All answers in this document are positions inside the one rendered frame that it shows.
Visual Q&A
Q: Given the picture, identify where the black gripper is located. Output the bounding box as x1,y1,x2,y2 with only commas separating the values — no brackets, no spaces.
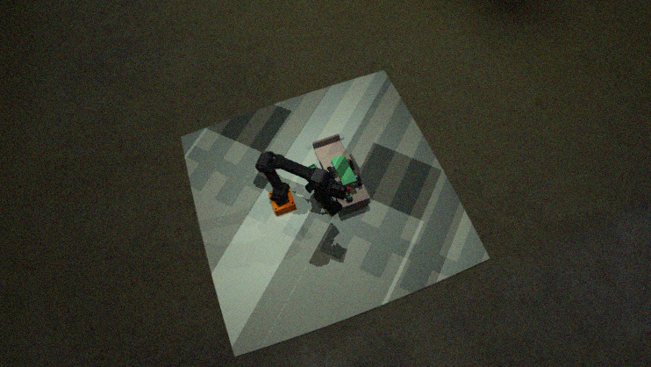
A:
305,183,342,216

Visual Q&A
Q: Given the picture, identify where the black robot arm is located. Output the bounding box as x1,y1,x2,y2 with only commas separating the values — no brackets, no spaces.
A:
255,151,347,208

